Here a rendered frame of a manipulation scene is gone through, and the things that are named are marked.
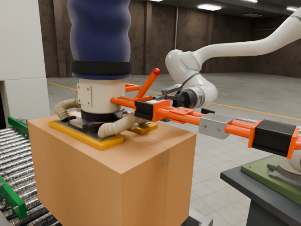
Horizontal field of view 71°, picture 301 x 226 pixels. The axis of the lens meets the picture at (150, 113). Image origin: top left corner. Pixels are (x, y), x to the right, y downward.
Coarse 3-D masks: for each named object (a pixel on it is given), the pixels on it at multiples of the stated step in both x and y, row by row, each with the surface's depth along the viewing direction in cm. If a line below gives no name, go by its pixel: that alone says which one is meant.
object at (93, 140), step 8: (56, 120) 86; (64, 120) 86; (56, 128) 82; (64, 128) 79; (72, 128) 78; (80, 128) 78; (88, 128) 78; (96, 128) 74; (72, 136) 76; (80, 136) 73; (88, 136) 72; (96, 136) 71; (112, 136) 72; (120, 136) 73; (96, 144) 67; (104, 144) 67; (112, 144) 69
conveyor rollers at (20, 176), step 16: (0, 144) 190; (16, 144) 192; (0, 160) 162; (16, 160) 162; (32, 160) 163; (16, 176) 145; (32, 176) 145; (16, 192) 129; (32, 192) 128; (0, 208) 116; (16, 224) 106; (32, 224) 104
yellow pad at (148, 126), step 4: (136, 124) 84; (140, 124) 85; (144, 124) 85; (148, 124) 86; (152, 124) 87; (156, 124) 87; (136, 128) 82; (140, 128) 82; (144, 128) 82; (148, 128) 83; (152, 128) 85; (140, 132) 81; (144, 132) 81
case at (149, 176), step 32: (32, 128) 89; (160, 128) 87; (64, 160) 74; (96, 160) 61; (128, 160) 61; (160, 160) 67; (192, 160) 86; (64, 192) 80; (96, 192) 64; (128, 192) 58; (160, 192) 72; (64, 224) 86; (96, 224) 68; (128, 224) 61; (160, 224) 76
